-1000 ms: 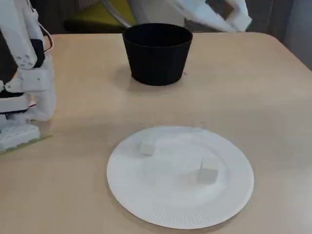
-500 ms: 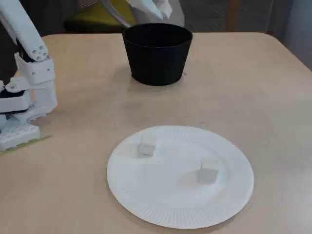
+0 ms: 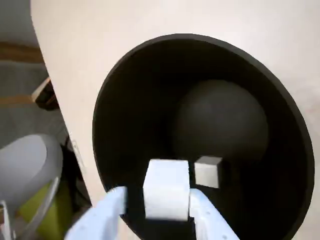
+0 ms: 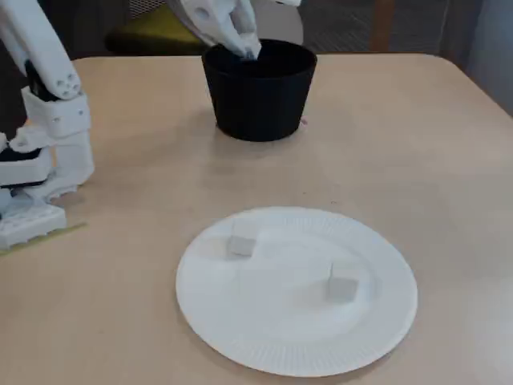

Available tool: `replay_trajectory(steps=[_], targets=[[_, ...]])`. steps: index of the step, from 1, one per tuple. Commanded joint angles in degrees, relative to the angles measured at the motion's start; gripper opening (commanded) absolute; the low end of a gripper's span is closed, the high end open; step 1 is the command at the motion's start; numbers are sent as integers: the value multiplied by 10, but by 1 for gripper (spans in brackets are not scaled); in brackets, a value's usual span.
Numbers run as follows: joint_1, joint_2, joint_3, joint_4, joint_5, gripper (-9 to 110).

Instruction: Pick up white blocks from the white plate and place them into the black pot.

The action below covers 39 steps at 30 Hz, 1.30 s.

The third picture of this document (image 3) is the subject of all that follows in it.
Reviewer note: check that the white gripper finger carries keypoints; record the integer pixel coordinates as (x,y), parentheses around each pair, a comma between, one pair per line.
(100,212)
(212,225)

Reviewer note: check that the white cube block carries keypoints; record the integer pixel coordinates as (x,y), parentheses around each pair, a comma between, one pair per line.
(166,190)
(206,173)

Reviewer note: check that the black round pot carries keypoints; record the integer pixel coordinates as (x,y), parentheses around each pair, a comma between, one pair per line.
(140,112)

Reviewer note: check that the grey chair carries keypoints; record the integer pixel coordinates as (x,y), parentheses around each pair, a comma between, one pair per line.
(22,160)

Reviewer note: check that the dark table leg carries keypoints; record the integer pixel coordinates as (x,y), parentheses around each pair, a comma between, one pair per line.
(46,96)

